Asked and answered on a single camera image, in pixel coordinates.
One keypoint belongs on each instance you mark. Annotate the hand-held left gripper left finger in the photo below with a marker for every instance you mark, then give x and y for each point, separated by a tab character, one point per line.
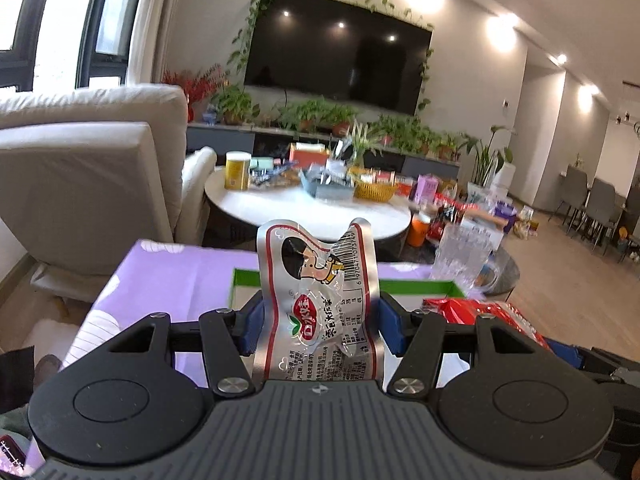
250	325

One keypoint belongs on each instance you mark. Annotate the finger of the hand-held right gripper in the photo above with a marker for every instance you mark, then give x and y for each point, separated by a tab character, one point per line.
575	356

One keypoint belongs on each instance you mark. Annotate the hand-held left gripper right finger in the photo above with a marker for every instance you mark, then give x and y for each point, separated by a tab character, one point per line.
391	325

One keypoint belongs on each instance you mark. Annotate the green cardboard box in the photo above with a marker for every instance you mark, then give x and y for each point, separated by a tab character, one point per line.
415	288

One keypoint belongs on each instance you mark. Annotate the silver snack packet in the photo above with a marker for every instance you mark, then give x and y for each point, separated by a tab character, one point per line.
310	310

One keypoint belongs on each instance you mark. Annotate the large red snack packet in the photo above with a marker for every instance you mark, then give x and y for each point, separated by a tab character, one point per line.
465	310

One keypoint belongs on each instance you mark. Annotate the orange container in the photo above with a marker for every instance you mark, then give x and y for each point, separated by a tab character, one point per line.
419	230

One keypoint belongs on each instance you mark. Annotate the round white coffee table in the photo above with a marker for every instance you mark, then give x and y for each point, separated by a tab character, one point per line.
280	205

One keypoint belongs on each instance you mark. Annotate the yellow woven basket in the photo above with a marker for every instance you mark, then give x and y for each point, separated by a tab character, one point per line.
375	191

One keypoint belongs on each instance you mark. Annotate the purple carton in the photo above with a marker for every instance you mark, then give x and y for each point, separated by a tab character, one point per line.
426	190

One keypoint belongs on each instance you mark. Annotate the blue-grey tray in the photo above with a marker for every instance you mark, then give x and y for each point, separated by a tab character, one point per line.
327	191

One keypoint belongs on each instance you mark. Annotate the grey dining chair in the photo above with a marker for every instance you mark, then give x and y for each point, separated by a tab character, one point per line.
602	210
572	195

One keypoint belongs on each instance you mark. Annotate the yellow can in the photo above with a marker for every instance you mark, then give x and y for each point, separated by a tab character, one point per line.
237	172

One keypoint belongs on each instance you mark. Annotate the purple bucket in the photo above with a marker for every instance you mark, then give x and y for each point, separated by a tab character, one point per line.
505	216

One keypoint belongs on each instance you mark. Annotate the mint green box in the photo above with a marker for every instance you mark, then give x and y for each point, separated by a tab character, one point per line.
261	163

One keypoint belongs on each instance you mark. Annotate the orange box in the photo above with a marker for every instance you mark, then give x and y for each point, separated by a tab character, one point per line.
306	154

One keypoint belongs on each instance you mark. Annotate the leafy plant in white pot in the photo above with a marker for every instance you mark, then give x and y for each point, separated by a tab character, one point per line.
505	180

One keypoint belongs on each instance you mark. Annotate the grassy table plant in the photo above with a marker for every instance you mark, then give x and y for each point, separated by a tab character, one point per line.
361	142

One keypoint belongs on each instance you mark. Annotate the grey television console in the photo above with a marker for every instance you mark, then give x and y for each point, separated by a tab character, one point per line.
220	140

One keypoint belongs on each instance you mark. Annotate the cream armchair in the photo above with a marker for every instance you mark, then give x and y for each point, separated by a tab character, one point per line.
85	185

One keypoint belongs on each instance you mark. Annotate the row of potted plants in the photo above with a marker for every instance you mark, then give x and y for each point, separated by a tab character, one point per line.
235	102

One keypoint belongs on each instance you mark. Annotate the red flower arrangement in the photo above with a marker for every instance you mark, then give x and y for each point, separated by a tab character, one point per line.
192	82

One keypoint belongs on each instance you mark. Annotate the black framed window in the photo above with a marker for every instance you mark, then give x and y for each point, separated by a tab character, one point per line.
27	35

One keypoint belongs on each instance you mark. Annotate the wall television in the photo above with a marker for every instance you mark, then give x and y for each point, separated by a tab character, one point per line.
340	55

